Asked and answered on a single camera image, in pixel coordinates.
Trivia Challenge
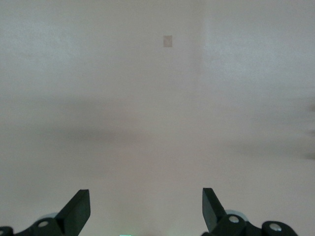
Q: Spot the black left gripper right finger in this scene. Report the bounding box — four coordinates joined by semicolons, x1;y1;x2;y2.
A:
201;188;299;236

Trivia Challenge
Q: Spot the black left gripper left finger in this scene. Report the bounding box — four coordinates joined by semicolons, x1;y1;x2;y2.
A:
0;188;91;236

